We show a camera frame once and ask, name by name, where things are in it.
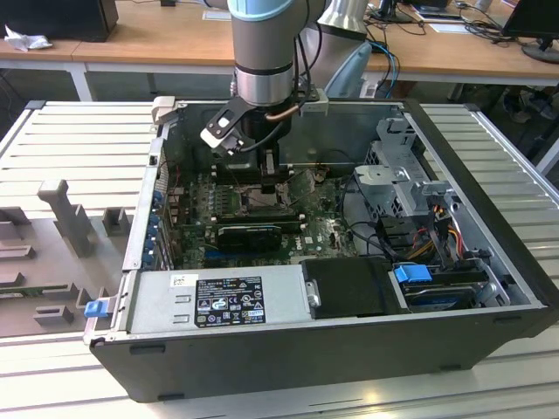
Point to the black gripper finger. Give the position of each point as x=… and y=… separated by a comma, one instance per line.
x=268, y=181

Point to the CPU with silver heat spreader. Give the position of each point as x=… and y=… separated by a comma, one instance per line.
x=255, y=201

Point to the thin metal locking lever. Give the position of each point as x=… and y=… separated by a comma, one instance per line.
x=236, y=180

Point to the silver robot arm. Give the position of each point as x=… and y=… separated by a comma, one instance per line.
x=262, y=43

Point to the black RAM slot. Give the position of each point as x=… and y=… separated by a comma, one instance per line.
x=284, y=171
x=284, y=166
x=271, y=214
x=284, y=180
x=292, y=228
x=290, y=223
x=284, y=176
x=288, y=218

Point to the CPU socket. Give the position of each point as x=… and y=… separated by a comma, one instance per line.
x=262, y=208

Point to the blue expansion slot clip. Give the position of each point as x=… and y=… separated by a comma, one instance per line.
x=157, y=195
x=153, y=227
x=151, y=245
x=150, y=258

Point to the black drive bay cover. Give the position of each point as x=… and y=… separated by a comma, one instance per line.
x=349, y=288

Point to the round coin battery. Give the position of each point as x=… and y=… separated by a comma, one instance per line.
x=322, y=175

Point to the black graphics card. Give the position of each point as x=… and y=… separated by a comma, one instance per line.
x=249, y=239

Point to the green motherboard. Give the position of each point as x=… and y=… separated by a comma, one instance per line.
x=314, y=238

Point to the pale blue teach pendant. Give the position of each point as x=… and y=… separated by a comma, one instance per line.
x=349, y=74

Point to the grey case latch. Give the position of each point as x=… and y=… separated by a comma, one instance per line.
x=162, y=107

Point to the silver perforated disk bay cage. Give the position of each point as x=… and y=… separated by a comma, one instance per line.
x=393, y=192

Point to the wooden desk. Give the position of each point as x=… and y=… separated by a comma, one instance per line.
x=174, y=43

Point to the silver power supply with label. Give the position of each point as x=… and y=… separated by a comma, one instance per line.
x=153, y=305

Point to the hard disk with blue carrier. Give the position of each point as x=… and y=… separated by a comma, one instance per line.
x=412, y=275

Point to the black PC case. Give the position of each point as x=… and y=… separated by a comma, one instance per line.
x=262, y=362

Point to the blue power supply latch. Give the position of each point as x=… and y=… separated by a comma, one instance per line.
x=95, y=310

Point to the grey parts rack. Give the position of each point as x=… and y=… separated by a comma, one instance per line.
x=43, y=262

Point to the black computer tower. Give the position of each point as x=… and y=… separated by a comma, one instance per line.
x=57, y=17

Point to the crumpled white paper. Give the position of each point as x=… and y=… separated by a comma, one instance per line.
x=26, y=41

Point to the green RAM stick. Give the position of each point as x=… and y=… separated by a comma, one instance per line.
x=13, y=291

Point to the black monitor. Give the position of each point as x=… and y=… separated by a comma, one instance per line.
x=533, y=17

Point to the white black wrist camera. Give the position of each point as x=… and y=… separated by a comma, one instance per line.
x=222, y=126

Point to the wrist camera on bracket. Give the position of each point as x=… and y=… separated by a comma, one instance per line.
x=314, y=105

